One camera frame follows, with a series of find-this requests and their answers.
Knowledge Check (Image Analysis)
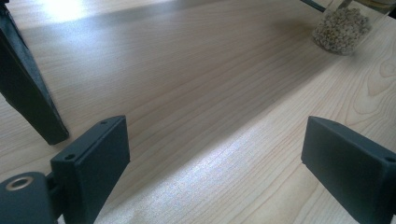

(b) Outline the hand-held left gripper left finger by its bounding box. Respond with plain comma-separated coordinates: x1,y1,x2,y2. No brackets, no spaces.
49,115,131,224

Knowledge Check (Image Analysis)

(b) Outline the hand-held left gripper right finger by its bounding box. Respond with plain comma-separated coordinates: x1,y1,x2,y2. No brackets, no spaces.
301,115,396,224

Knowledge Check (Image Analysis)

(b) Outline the black riser shelf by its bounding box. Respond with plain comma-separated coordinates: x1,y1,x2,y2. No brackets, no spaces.
0,0,326,147

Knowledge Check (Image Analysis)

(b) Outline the glass jar with beige grains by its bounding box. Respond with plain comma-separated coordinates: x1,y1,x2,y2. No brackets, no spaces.
312,0,396,57

